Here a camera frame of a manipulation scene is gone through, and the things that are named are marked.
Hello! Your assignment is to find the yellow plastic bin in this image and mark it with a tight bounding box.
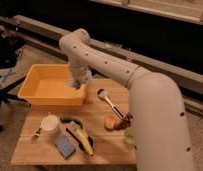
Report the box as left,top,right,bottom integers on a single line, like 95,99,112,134
18,64,87,106

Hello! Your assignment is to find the green chili pepper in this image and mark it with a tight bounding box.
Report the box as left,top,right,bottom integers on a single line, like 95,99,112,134
60,117,83,128

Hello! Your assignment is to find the white round container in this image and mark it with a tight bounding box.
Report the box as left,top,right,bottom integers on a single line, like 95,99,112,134
41,115,59,134

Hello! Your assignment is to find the peach fruit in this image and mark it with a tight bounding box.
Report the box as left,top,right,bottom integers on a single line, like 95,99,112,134
104,115,116,130

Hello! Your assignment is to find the beige brush with black edge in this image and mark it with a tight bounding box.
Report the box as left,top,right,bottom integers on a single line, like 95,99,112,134
66,121,85,143

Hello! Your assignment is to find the yellow banana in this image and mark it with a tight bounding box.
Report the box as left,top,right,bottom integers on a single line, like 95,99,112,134
76,129,94,156

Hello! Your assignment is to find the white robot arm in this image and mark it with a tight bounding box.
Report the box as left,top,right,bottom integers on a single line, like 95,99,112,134
59,29,195,171

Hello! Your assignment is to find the grey blue towel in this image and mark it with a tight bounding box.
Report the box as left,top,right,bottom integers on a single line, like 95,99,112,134
68,79,81,89

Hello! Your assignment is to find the green plastic cup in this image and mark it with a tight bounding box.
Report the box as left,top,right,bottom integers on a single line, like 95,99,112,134
124,127,134,145

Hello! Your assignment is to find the black camera tripod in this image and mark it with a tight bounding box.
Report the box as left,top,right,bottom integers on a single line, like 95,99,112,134
0,29,25,132

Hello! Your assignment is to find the dark red grapes bunch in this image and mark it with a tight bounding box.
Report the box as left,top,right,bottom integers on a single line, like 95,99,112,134
115,114,133,130

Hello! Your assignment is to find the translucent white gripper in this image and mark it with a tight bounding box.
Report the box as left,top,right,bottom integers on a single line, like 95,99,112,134
68,69,92,85

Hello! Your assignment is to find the black round dish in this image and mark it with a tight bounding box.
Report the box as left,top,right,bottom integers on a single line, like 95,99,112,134
79,136,94,151

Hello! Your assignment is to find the blue sponge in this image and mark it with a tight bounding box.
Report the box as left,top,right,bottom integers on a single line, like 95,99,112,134
54,135,76,159

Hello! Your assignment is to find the wooden folding table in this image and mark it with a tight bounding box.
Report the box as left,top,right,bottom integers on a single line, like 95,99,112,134
11,79,136,165

